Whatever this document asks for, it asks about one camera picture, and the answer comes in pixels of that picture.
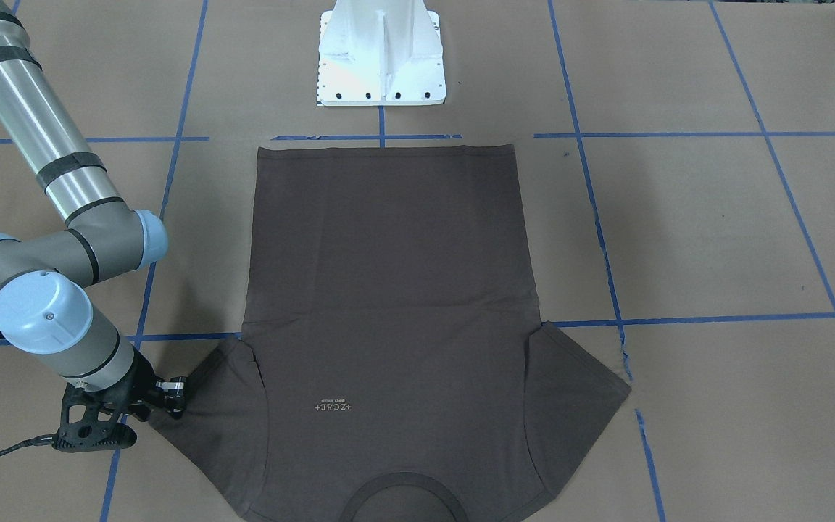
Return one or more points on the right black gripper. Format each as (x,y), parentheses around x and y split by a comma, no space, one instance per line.
(138,384)

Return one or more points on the dark brown t-shirt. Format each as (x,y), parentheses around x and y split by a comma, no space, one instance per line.
(392,364)

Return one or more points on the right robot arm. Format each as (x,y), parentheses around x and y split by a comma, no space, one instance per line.
(44,308)

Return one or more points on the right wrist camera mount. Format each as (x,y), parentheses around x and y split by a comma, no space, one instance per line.
(90,421)

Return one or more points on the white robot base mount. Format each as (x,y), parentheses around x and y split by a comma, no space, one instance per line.
(380,53)

